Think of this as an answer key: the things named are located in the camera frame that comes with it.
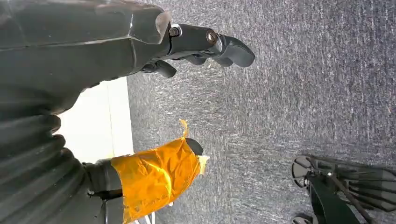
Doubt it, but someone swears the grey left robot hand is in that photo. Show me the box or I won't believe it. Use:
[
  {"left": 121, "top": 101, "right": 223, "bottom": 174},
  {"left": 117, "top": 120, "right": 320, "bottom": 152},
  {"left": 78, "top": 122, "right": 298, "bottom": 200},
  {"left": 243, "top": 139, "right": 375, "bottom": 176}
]
[{"left": 0, "top": 0, "right": 256, "bottom": 224}]

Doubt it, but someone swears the white desk side panel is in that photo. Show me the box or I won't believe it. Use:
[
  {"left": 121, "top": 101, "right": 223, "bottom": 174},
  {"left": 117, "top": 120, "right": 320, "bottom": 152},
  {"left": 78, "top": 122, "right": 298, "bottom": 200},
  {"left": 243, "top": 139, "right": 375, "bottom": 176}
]
[{"left": 57, "top": 77, "right": 134, "bottom": 164}]

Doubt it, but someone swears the black wheeled chair base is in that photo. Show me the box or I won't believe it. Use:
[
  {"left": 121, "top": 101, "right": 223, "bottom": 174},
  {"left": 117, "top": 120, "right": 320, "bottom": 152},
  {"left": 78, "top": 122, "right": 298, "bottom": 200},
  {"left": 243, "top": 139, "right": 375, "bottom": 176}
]
[{"left": 290, "top": 154, "right": 396, "bottom": 224}]

